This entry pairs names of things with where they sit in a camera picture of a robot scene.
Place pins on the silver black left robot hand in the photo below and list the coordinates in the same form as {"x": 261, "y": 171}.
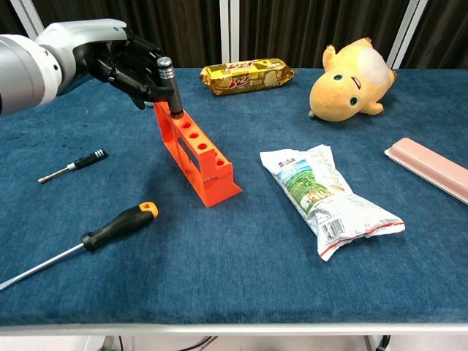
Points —
{"x": 91, "y": 44}

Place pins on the small black silver-capped screwdriver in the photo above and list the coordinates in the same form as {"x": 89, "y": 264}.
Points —
{"x": 176, "y": 100}
{"x": 87, "y": 159}

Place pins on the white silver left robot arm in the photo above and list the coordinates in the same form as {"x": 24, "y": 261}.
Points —
{"x": 22, "y": 73}

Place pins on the orange perforated block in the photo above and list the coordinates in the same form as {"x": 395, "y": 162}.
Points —
{"x": 215, "y": 186}

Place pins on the light blue toy hammer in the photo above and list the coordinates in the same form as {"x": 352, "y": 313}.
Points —
{"x": 148, "y": 105}

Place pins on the black pleated curtain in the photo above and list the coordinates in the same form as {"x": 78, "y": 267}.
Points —
{"x": 311, "y": 25}
{"x": 175, "y": 25}
{"x": 9, "y": 18}
{"x": 446, "y": 33}

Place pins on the yellow biscuit pack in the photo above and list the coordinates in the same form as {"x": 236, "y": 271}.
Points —
{"x": 245, "y": 78}

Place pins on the yellow plush toy animal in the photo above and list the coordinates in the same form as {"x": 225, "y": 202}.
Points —
{"x": 336, "y": 95}

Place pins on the white green snack bag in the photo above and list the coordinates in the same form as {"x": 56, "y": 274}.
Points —
{"x": 321, "y": 190}

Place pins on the blue table cloth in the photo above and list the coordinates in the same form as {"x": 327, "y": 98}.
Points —
{"x": 237, "y": 285}

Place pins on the pink oblong plastic case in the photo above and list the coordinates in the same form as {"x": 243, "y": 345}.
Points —
{"x": 431, "y": 164}

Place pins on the white frame post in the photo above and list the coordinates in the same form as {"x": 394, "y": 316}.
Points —
{"x": 27, "y": 18}
{"x": 407, "y": 33}
{"x": 229, "y": 33}

